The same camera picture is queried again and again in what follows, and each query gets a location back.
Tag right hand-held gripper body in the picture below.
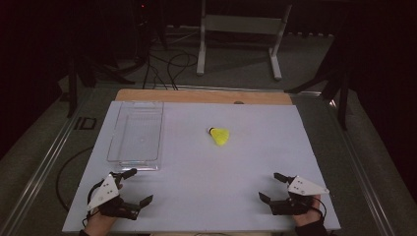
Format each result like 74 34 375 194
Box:
269 175 330 216

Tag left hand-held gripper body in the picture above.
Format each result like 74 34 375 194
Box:
86 173 142 221

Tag clear plastic container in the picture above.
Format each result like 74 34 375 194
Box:
105 100 165 172

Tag yellow shuttlecock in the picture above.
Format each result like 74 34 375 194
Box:
207 127 231 148

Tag person's right hand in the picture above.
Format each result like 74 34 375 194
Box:
292 194 325 228

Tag white board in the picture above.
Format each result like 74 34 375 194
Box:
61 100 341 234

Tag black tripod stand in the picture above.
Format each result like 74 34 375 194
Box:
66 38 136 119
284 32 351 131

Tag white metal stand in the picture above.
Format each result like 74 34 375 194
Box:
195 0 294 83

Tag left hand-held gripper black cable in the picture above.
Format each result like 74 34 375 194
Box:
86 179 110 228

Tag hand-held gripper black cable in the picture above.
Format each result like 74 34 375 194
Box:
313 196 328 221
86 179 110 228

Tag right hand-held gripper black cable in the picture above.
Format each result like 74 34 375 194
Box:
313 196 328 221

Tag black cable loop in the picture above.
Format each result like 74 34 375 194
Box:
55 146 94 212

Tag metal floor rail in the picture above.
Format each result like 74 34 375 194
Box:
326 96 396 236
0 88 96 236

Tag black floor cables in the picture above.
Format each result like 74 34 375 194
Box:
142 50 200 91

